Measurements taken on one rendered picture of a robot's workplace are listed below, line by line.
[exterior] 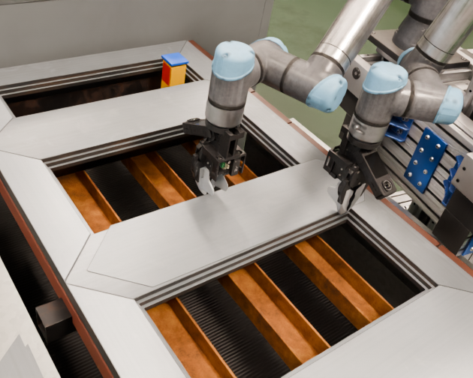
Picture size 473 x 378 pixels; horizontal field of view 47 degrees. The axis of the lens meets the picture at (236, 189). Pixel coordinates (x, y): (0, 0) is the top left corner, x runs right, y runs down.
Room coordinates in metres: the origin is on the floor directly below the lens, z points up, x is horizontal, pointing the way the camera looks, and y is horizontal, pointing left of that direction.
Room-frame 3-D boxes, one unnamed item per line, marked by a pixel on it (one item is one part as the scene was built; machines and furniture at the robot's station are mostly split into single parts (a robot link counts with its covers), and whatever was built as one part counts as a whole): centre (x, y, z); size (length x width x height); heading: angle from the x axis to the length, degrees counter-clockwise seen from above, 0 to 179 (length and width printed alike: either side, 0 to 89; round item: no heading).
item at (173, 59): (1.46, 0.26, 0.88); 0.06 x 0.06 x 0.02; 43
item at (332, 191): (0.97, -0.23, 0.89); 0.06 x 0.03 x 0.09; 43
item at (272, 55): (1.01, -0.01, 1.15); 0.11 x 0.11 x 0.08; 62
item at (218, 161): (0.92, 0.05, 0.99); 0.09 x 0.08 x 0.12; 43
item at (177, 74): (1.46, 0.26, 0.78); 0.05 x 0.05 x 0.19; 43
